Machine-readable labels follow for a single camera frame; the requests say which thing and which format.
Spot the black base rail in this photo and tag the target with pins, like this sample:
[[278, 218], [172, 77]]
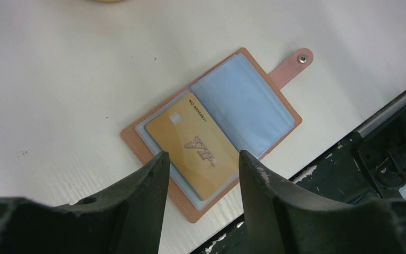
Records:
[[334, 175]]

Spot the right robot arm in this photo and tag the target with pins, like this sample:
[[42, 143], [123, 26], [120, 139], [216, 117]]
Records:
[[381, 156]]

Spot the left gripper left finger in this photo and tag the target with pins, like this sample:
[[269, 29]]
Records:
[[126, 217]]

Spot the gold VIP credit card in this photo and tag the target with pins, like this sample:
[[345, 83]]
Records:
[[201, 152]]

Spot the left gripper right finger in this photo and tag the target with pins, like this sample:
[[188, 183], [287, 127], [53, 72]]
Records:
[[282, 217]]

